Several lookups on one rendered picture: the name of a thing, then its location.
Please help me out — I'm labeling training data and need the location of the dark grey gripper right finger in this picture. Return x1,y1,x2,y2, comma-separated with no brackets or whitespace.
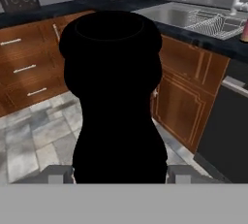
167,164,227,184

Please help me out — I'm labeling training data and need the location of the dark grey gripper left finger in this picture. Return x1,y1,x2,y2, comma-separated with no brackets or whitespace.
14,164,75,184

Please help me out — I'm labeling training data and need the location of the wooden panel under sink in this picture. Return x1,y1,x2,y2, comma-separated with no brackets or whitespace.
158,34,231,97

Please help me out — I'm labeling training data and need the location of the red bottle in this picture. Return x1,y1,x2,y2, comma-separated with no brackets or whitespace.
239,18,248,44

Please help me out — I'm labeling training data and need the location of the steel sink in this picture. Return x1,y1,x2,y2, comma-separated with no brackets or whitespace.
133,1,248,42

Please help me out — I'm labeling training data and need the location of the black dishwasher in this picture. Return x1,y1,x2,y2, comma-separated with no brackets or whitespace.
194,58,248,184

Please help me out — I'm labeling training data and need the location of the wooden cupboard door with trim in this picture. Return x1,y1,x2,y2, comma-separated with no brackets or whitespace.
150,72,208,155

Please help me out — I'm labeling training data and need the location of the wooden drawer front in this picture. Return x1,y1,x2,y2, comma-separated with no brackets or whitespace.
0,76,71,114
0,50,62,88
0,19,50,61

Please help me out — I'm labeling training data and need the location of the black round-topped object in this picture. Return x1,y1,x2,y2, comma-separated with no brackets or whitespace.
58,10,169,184

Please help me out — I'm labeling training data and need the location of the silver drawer handle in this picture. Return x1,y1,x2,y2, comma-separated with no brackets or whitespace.
26,86,48,97
0,38,22,47
13,64,38,75

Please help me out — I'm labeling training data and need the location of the silver dishwasher handle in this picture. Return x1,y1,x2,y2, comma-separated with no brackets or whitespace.
222,75,248,99

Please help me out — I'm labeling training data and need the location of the silver cupboard door handle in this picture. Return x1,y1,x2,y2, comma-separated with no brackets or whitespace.
51,22,62,44

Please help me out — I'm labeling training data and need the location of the white wire dish rack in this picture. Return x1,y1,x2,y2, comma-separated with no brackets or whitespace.
183,9,248,41

